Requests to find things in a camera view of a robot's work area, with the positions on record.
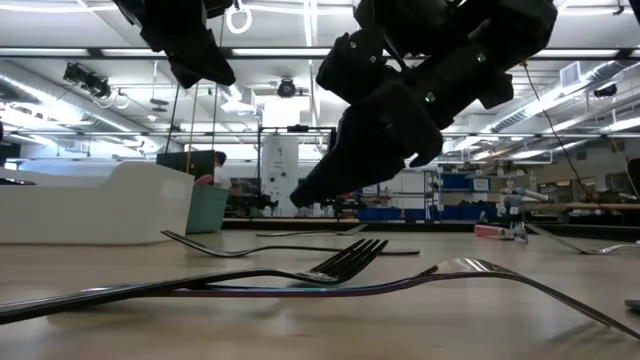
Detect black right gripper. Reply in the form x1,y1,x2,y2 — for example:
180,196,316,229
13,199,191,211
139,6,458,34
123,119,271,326
288,0,452,210

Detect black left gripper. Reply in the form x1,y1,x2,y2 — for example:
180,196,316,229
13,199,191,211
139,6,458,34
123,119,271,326
112,0,237,91

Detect black fork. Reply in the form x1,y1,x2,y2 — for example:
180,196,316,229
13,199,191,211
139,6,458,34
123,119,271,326
255,223,369,238
0,238,390,327
160,229,422,259

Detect metal shelf rack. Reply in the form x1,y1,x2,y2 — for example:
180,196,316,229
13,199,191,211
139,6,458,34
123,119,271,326
423,168,444,222

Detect black ceiling dome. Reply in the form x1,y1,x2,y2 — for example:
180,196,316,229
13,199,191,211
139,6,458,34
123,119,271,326
275,76,298,100

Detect black background monitor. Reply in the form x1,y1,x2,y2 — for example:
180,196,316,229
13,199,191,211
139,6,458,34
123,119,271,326
155,149,217,187

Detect person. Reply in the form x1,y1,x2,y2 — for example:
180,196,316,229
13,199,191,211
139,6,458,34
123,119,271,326
211,150,233,191

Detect white cabinet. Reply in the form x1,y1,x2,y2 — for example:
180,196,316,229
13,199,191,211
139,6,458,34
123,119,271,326
261,135,301,219

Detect teal plastic bin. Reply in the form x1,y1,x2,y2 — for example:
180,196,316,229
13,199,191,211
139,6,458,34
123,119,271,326
185,183,231,235

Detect white plastic bin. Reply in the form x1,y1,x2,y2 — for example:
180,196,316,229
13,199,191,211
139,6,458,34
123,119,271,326
0,160,196,246

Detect white air vent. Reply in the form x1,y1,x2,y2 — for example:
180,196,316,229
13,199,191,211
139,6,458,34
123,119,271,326
558,60,584,90

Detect wooden background bench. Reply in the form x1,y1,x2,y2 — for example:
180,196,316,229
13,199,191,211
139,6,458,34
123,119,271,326
529,201,640,212

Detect white hanging cable ring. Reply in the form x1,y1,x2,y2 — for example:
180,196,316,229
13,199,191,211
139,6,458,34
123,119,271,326
224,0,254,36

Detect silver ceiling duct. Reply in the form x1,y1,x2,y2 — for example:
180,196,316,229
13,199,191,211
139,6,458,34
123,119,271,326
219,83,261,116
0,74,169,151
487,59,640,135

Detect black hanging cable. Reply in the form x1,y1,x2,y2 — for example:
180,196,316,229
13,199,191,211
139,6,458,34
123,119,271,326
211,82,222,151
164,82,182,154

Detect black aluminium table frame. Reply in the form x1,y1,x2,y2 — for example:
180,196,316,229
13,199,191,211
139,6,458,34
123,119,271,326
221,217,640,242

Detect black background station frame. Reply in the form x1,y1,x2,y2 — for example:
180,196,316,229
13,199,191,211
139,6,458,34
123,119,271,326
256,124,338,220

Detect black overhead frame beam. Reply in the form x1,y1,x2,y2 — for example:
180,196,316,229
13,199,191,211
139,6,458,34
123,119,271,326
0,45,640,63

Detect black cable with yellow tie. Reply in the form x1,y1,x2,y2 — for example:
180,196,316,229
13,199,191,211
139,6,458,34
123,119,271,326
519,59,604,211

